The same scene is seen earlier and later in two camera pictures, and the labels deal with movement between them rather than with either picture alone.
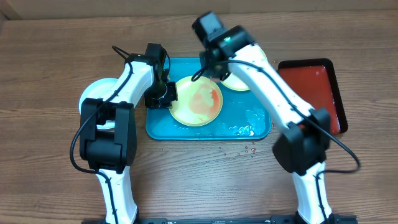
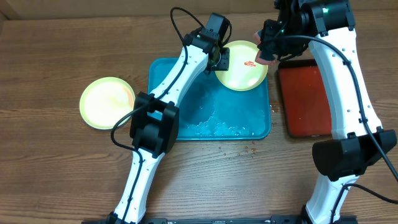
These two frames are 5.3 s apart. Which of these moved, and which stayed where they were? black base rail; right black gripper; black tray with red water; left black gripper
Moved: left black gripper; right black gripper
Stayed: black tray with red water; black base rail
